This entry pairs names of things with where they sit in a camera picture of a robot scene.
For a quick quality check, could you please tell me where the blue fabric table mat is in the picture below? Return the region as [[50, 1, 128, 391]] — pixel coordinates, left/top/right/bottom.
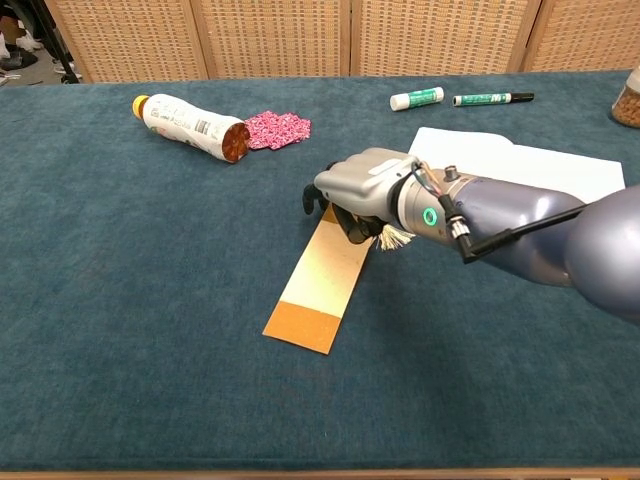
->
[[0, 69, 640, 474]]

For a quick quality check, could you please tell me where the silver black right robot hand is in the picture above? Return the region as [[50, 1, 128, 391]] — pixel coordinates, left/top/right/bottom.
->
[[302, 148, 421, 246]]

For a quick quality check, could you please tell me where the black tripod stand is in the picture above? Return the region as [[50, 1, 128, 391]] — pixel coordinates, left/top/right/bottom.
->
[[27, 0, 82, 85]]

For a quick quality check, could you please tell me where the green black marker pen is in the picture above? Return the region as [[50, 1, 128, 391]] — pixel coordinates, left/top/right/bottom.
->
[[452, 91, 536, 108]]

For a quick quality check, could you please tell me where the clear jar white lid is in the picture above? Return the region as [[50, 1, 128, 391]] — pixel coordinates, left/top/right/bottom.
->
[[608, 67, 640, 129]]

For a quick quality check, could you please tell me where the tan cardboard strip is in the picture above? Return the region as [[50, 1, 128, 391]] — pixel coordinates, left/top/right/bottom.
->
[[262, 206, 414, 356]]

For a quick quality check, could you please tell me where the black shoe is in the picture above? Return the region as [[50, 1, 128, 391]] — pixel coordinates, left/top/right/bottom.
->
[[0, 49, 39, 71]]

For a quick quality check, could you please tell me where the pink patterned folded cloth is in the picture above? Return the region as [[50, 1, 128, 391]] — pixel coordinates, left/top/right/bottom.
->
[[243, 110, 312, 151]]

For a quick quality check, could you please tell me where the wicker folding screen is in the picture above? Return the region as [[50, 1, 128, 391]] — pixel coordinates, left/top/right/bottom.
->
[[43, 0, 640, 84]]

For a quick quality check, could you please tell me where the black arm connector cable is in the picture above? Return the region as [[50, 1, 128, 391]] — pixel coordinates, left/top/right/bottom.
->
[[438, 192, 589, 265]]

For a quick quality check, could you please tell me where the green white glue stick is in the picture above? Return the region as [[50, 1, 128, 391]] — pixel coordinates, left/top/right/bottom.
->
[[389, 86, 446, 112]]

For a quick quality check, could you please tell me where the white paper notebook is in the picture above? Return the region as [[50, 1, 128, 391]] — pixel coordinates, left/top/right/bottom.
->
[[408, 126, 627, 205]]

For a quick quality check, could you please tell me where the white labelled tea bottle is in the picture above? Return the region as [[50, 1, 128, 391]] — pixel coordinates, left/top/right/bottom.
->
[[131, 93, 252, 165]]

